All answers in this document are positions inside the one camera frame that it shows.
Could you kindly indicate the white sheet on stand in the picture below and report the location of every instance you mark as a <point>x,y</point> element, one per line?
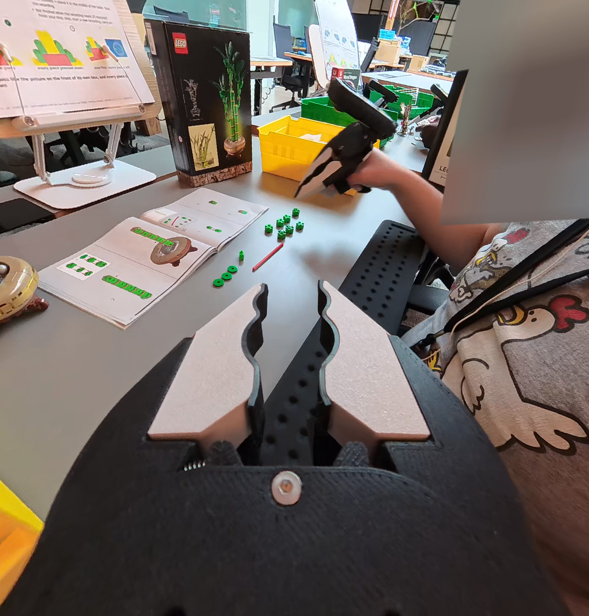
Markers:
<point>335,33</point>

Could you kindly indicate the green plastic bin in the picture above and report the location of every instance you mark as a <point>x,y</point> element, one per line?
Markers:
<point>318,108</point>

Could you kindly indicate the grey desk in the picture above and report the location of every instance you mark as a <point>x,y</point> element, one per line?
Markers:
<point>82,385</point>

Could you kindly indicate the black office chair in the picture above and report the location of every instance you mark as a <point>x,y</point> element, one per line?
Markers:
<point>287,82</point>

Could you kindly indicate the person's right forearm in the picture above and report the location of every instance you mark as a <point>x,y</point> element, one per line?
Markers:
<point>429,207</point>

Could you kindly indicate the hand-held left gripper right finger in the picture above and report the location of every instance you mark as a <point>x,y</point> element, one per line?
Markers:
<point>376,385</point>

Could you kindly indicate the white paper bags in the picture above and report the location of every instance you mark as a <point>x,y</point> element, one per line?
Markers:
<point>309,137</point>

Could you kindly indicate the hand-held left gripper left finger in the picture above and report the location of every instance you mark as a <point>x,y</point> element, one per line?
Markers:
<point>208,385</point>

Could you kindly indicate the yellow plastic parts bin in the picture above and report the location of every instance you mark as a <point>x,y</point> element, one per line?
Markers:
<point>10,529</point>
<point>280,144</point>

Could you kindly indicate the black toy set box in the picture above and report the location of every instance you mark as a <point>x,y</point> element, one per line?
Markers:
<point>203,57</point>

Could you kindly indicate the black framed sign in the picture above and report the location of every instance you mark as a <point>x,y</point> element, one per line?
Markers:
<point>436,163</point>

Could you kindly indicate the cluster of green round bricks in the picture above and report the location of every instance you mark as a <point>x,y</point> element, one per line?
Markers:
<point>281,235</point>

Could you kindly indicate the thin red toy rod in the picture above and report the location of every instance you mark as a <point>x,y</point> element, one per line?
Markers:
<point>268,256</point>

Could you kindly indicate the person's right hand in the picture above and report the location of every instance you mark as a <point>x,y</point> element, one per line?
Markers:
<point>381,173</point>

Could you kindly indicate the toy bamboo stalk in tan pot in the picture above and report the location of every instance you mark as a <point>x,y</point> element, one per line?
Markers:
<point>10,293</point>

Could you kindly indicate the small toy set box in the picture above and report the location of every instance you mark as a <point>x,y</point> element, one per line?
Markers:
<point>347,77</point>

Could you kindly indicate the building instruction booklet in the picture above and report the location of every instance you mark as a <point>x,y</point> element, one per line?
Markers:
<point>131,260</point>

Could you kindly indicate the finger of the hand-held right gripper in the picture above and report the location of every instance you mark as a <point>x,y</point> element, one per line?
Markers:
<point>316,163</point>
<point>318,188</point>

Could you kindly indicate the person's printed shirt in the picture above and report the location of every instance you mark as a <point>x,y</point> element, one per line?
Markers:
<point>540,385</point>

